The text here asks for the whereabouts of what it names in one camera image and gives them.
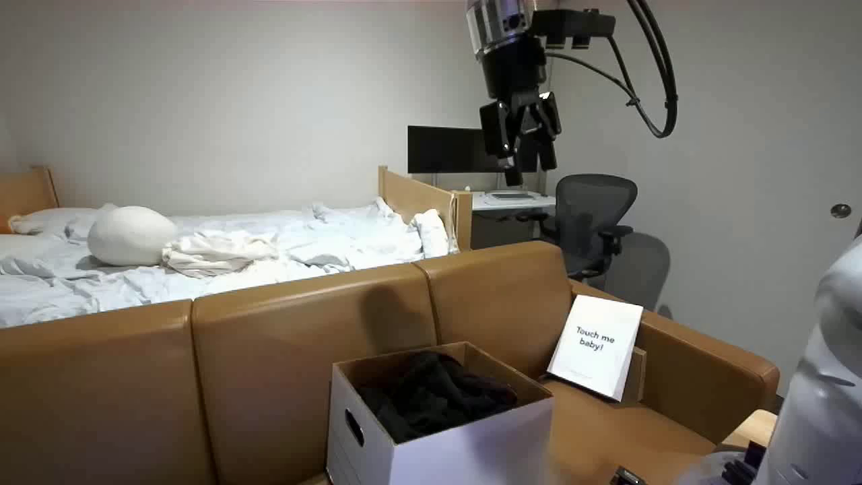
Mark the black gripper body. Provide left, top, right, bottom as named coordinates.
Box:
left=482, top=34, right=552, bottom=168

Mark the white paper sheet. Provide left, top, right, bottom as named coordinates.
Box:
left=544, top=293, right=646, bottom=405

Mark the white cardboard storage box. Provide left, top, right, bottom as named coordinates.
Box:
left=323, top=340, right=558, bottom=485

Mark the black computer monitor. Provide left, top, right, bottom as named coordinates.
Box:
left=404, top=123, right=508, bottom=177

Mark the black mesh office chair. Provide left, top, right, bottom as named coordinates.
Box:
left=536, top=172, right=642, bottom=282

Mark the bed with white sheets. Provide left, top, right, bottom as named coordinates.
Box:
left=0, top=200, right=462, bottom=331

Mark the black clothing pile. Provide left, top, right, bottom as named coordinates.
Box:
left=357, top=349, right=524, bottom=442

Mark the cream crumpled cloth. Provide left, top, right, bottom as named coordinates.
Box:
left=160, top=230, right=283, bottom=281

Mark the light wooden side table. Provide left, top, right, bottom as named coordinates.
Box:
left=723, top=407, right=782, bottom=452

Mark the round white cushion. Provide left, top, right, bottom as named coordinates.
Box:
left=86, top=205, right=182, bottom=269

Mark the flat white pillow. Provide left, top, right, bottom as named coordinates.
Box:
left=7, top=203, right=118, bottom=243

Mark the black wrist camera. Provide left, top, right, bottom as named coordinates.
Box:
left=532, top=6, right=620, bottom=52

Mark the wooden bed frame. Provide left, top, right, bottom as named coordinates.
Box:
left=0, top=164, right=475, bottom=254

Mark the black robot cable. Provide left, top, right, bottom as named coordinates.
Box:
left=536, top=0, right=681, bottom=143

